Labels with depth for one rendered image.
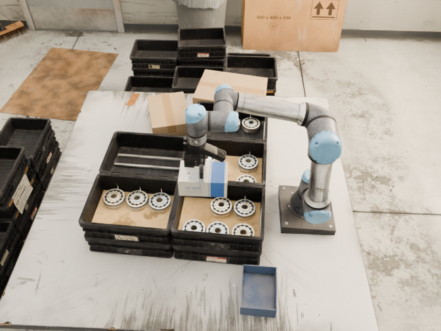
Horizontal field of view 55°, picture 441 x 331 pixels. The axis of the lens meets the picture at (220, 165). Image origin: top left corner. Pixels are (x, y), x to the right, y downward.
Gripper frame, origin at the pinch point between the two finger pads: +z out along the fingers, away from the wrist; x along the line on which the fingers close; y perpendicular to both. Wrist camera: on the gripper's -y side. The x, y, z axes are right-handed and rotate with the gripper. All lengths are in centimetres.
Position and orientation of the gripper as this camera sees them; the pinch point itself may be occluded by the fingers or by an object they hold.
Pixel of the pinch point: (203, 175)
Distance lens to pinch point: 176.8
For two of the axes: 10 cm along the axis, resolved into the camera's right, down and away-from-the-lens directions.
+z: 0.0, 6.9, 7.2
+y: -10.0, -0.3, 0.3
